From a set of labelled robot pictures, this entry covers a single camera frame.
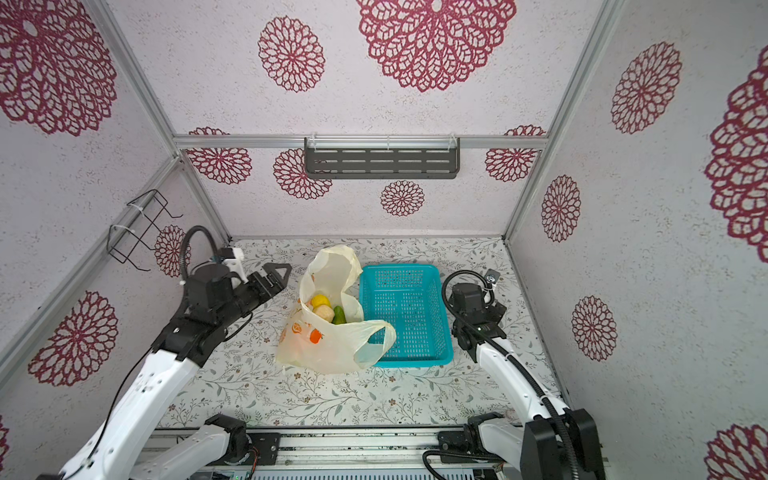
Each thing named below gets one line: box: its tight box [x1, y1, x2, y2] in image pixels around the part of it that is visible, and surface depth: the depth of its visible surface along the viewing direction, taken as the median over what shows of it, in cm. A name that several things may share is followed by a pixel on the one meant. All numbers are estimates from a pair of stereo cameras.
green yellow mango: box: [331, 305, 347, 325], surface depth 96 cm
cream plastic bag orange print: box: [276, 245, 396, 375], surface depth 76 cm
